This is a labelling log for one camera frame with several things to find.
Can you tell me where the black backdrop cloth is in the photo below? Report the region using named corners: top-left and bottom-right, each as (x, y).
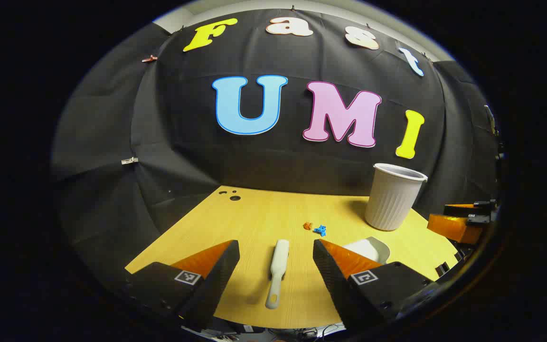
top-left (50, 9), bottom-right (502, 285)

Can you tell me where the white dustpan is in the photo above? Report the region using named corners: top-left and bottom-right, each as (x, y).
top-left (342, 237), bottom-right (391, 265)

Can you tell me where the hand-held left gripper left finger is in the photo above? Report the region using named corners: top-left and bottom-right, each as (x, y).
top-left (124, 240), bottom-right (241, 333)

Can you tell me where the white ribbed garbage bin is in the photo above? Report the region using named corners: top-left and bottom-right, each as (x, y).
top-left (365, 163), bottom-right (428, 232)

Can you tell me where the wooden desktop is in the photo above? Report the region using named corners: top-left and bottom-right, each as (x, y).
top-left (125, 185), bottom-right (459, 329)

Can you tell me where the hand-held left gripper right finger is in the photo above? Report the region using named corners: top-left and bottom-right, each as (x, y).
top-left (312, 239), bottom-right (440, 333)

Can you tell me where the small white broom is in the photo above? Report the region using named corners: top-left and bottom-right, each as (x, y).
top-left (265, 239), bottom-right (290, 310)

